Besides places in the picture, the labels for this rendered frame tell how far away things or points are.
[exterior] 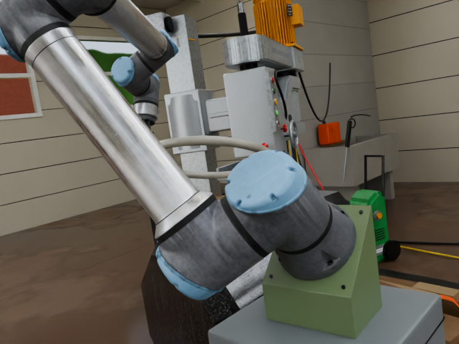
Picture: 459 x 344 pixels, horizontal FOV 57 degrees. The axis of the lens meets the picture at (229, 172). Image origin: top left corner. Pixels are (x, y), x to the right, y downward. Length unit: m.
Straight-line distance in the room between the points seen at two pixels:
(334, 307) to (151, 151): 0.49
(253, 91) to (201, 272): 1.34
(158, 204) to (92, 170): 7.73
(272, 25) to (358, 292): 2.05
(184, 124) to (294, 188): 2.08
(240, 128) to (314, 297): 1.26
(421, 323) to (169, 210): 0.58
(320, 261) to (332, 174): 4.11
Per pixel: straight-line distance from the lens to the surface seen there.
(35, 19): 0.94
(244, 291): 1.78
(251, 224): 0.80
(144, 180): 0.84
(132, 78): 1.46
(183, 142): 1.32
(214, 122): 2.82
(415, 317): 1.04
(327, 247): 0.91
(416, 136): 6.93
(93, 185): 8.57
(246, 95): 2.06
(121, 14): 1.10
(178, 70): 2.92
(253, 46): 2.06
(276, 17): 2.75
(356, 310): 0.95
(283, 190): 0.76
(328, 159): 5.00
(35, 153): 8.11
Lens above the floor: 1.32
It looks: 7 degrees down
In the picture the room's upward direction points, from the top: 8 degrees counter-clockwise
